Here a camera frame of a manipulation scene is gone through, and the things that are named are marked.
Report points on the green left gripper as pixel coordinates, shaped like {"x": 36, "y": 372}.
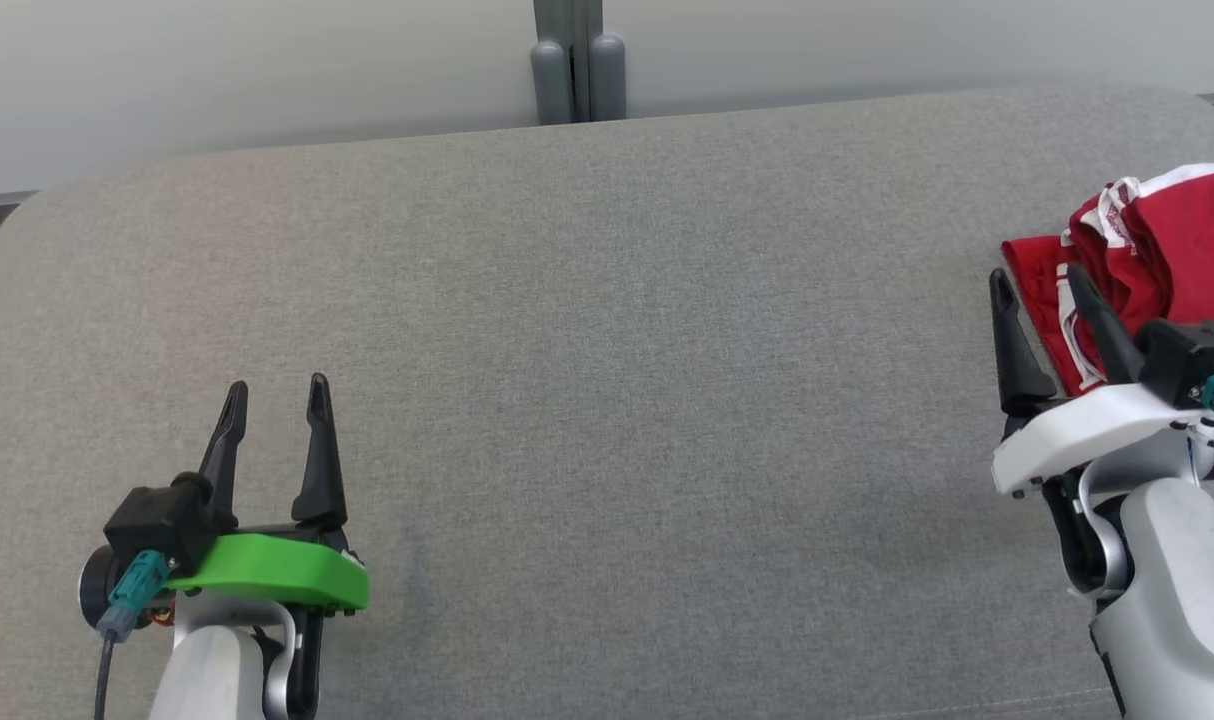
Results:
{"x": 277, "y": 570}

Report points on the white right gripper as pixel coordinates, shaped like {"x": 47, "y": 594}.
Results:
{"x": 1087, "y": 430}

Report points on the red and white jersey shirt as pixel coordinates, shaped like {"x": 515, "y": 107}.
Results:
{"x": 1042, "y": 290}

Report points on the red and white shorts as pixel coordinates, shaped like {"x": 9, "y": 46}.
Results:
{"x": 1187, "y": 250}

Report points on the grey fabric sofa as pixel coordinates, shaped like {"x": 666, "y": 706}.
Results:
{"x": 567, "y": 350}

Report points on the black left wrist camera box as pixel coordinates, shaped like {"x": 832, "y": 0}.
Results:
{"x": 157, "y": 520}

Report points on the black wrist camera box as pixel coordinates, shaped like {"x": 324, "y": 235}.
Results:
{"x": 157, "y": 520}
{"x": 1197, "y": 355}

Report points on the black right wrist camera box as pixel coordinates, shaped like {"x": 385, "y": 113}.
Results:
{"x": 1197, "y": 355}

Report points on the grey metal post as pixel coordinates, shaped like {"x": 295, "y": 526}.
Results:
{"x": 577, "y": 70}

